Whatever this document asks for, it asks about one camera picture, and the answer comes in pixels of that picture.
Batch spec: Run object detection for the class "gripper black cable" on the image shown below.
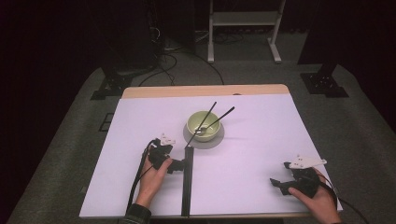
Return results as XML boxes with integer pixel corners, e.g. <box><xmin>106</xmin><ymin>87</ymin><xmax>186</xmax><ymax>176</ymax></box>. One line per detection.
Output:
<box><xmin>317</xmin><ymin>173</ymin><xmax>372</xmax><ymax>224</ymax></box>
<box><xmin>125</xmin><ymin>138</ymin><xmax>157</xmax><ymax>216</ymax></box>

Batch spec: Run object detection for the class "black floor cable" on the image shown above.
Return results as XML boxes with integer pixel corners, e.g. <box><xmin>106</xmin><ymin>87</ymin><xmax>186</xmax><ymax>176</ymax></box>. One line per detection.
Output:
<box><xmin>138</xmin><ymin>53</ymin><xmax>178</xmax><ymax>87</ymax></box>
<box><xmin>186</xmin><ymin>51</ymin><xmax>226</xmax><ymax>86</ymax></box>

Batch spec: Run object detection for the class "white paper table sheet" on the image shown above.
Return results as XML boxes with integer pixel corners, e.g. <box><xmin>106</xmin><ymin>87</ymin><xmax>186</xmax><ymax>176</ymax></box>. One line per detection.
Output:
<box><xmin>78</xmin><ymin>93</ymin><xmax>344</xmax><ymax>218</ymax></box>

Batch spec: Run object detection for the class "person's left hand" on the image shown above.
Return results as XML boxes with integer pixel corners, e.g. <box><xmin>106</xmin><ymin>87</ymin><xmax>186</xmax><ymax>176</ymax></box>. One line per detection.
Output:
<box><xmin>135</xmin><ymin>146</ymin><xmax>174</xmax><ymax>209</ymax></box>

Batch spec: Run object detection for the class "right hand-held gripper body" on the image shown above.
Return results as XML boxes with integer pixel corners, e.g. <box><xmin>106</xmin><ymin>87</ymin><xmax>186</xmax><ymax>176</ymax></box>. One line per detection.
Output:
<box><xmin>283</xmin><ymin>154</ymin><xmax>328</xmax><ymax>198</ymax></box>

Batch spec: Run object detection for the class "pale green bowl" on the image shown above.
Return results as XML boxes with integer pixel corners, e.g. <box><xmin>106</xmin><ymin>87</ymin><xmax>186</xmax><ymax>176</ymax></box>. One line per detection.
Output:
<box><xmin>186</xmin><ymin>110</ymin><xmax>222</xmax><ymax>143</ymax></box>

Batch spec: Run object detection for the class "black stand base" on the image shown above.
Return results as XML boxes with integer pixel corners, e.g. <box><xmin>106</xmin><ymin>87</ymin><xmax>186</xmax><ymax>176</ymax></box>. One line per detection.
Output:
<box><xmin>300</xmin><ymin>63</ymin><xmax>349</xmax><ymax>99</ymax></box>
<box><xmin>90</xmin><ymin>66</ymin><xmax>134</xmax><ymax>101</ymax></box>

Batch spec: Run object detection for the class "grey round coaster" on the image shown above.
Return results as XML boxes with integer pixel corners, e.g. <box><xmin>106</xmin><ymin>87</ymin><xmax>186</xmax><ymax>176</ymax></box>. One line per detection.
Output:
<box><xmin>182</xmin><ymin>122</ymin><xmax>225</xmax><ymax>150</ymax></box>

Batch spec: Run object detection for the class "white metal stand frame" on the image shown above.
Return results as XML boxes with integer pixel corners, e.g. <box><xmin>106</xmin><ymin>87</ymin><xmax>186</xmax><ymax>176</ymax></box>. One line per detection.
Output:
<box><xmin>207</xmin><ymin>0</ymin><xmax>287</xmax><ymax>64</ymax></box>

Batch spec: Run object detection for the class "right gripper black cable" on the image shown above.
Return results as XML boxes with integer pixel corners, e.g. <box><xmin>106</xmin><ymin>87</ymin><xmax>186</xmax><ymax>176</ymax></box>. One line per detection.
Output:
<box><xmin>317</xmin><ymin>173</ymin><xmax>372</xmax><ymax>224</ymax></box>

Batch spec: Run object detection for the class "person's right hand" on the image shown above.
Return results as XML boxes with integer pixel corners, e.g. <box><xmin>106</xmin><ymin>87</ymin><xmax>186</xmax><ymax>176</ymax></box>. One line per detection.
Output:
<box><xmin>288</xmin><ymin>166</ymin><xmax>343</xmax><ymax>224</ymax></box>

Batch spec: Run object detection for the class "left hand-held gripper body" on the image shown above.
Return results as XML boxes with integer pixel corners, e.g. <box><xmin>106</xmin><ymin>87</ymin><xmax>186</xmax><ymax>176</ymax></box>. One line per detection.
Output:
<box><xmin>148</xmin><ymin>133</ymin><xmax>177</xmax><ymax>171</ymax></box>

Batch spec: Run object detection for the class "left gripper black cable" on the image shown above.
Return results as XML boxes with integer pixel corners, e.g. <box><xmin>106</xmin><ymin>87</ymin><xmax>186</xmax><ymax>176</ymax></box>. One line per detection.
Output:
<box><xmin>125</xmin><ymin>138</ymin><xmax>157</xmax><ymax>216</ymax></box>

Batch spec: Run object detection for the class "black-handled metal spoon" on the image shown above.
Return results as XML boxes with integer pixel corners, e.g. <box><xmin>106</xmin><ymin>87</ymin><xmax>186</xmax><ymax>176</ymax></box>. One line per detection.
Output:
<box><xmin>193</xmin><ymin>105</ymin><xmax>236</xmax><ymax>136</ymax></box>

